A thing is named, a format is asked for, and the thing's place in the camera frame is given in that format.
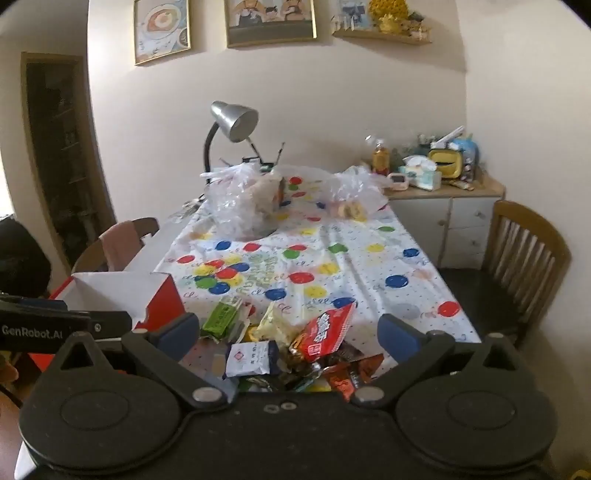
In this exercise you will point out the large clear plastic bag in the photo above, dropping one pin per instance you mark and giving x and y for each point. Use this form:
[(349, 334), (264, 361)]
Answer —
[(244, 203)]

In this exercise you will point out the cream star printed snack packet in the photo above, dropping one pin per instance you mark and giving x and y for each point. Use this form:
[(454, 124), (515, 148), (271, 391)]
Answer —
[(272, 323)]

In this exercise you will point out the orange drink bottle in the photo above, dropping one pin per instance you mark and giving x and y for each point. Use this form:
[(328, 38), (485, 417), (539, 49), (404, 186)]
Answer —
[(381, 159)]

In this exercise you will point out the black pen holder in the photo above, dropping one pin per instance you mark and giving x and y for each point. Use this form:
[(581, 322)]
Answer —
[(258, 164)]

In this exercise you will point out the framed food picture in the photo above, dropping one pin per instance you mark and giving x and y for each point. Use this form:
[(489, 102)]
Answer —
[(161, 30)]

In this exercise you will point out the pink cloth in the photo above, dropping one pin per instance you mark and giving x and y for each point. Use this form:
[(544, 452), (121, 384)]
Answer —
[(122, 244)]

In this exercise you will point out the framed cartoon figures picture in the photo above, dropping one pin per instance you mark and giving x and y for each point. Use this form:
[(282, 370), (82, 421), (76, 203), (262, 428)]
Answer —
[(270, 23)]

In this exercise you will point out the pile of assorted snack packets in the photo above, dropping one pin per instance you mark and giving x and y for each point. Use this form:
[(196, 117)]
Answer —
[(341, 371)]

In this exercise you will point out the white cabinet with wooden top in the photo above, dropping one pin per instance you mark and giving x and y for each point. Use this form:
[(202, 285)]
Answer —
[(461, 221)]

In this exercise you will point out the white and blue snack packet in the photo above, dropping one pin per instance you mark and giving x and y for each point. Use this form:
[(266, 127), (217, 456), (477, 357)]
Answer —
[(251, 360)]

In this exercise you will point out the red and white cardboard box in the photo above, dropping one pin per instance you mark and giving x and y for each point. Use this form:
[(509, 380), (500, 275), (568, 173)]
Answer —
[(115, 293)]

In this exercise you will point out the silver desk lamp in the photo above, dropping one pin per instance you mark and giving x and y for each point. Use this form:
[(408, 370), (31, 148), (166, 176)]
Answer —
[(233, 120)]

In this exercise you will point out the yellow flower decoration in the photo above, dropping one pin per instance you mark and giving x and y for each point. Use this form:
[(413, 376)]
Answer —
[(390, 14)]

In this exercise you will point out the yellow container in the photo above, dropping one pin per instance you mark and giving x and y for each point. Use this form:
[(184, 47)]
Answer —
[(445, 164)]

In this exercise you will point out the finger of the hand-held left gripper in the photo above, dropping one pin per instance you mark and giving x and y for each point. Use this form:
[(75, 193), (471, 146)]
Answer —
[(44, 303)]

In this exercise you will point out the wooden chair with slatted back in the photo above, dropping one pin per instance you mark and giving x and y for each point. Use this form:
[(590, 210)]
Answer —
[(517, 263)]

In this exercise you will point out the balloon printed tablecloth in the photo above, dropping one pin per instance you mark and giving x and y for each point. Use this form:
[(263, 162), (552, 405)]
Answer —
[(351, 258)]

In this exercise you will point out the red snack packet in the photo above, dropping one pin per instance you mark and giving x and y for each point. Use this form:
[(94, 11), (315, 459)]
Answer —
[(323, 334)]

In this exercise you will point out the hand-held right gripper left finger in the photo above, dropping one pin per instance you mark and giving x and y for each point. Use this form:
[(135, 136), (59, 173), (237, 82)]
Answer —
[(178, 331)]

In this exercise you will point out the wooden wall shelf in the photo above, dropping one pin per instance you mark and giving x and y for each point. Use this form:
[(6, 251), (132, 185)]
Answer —
[(383, 37)]

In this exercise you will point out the green snack packet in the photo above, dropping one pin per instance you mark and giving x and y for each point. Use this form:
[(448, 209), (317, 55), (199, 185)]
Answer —
[(221, 318)]

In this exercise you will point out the wooden chair with round back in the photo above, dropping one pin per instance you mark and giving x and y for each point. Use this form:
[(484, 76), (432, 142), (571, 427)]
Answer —
[(87, 258)]

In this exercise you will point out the plastic bag with cookies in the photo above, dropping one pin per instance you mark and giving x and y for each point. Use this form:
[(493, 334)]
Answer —
[(353, 196)]

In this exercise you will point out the small white timer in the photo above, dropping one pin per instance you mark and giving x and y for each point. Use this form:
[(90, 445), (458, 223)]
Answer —
[(398, 181)]

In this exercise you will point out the black bag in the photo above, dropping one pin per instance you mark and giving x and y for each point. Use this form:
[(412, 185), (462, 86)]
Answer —
[(21, 258)]

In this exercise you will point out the tissue box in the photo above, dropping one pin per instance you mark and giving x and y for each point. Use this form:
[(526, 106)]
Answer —
[(422, 177)]

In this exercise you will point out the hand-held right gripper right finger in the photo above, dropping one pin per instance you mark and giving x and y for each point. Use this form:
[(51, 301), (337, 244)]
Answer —
[(396, 336)]

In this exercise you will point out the dark wooden shelf niche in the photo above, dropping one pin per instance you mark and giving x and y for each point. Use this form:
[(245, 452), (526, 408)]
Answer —
[(64, 161)]

